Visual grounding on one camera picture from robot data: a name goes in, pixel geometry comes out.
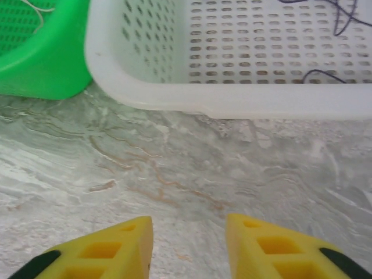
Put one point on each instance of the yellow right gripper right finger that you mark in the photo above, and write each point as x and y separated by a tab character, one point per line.
250	261

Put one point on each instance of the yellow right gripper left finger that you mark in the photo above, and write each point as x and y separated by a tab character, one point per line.
130	261

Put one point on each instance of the white plastic basket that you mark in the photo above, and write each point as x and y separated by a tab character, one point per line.
232	98

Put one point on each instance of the green plastic basket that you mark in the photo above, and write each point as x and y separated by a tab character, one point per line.
58	58

